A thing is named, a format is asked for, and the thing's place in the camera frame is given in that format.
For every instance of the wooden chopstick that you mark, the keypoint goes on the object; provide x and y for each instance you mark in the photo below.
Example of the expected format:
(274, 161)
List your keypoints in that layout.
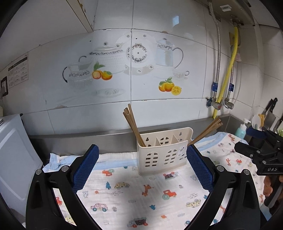
(141, 141)
(131, 121)
(209, 132)
(205, 132)

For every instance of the teal soap bottle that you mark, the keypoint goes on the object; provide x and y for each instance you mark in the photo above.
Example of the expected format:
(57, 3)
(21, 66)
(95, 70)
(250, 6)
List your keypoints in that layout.
(241, 130)

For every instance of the kitchen cleaver knife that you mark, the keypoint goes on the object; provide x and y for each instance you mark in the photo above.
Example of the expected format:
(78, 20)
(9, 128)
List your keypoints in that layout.
(270, 117)

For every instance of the white spoon in rack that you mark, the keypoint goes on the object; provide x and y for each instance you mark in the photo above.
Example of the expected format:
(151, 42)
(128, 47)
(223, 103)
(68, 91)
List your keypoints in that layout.
(256, 122)

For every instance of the instruction label sticker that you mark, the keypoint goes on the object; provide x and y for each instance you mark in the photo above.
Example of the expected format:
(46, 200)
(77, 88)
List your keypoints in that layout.
(18, 72)

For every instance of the cartoon printed white cloth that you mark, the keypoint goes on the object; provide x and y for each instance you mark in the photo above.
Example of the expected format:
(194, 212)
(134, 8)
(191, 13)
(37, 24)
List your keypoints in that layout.
(117, 197)

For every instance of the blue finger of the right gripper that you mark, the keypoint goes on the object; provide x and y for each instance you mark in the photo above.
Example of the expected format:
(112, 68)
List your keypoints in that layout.
(255, 133)

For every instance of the person's hand on gripper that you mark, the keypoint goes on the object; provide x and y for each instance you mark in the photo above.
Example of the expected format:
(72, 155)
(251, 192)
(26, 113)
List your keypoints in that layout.
(268, 188)

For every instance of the water heater underside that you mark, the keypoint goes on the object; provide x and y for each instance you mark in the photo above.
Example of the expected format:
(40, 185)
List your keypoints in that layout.
(238, 11)

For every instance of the cream plastic utensil holder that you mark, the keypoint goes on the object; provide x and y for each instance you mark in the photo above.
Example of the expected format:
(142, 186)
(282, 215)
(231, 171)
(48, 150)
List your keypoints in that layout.
(163, 150)

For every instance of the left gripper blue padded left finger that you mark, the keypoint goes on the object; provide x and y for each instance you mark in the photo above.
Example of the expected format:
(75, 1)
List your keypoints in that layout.
(42, 209)

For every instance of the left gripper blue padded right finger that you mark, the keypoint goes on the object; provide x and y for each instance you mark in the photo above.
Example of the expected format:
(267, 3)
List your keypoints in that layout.
(242, 210)

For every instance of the metal water valve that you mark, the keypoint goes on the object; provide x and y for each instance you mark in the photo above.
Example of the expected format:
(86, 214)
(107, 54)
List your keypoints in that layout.
(226, 103)

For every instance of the wall power socket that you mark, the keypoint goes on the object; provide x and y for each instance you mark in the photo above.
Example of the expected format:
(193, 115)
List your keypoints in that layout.
(4, 86)

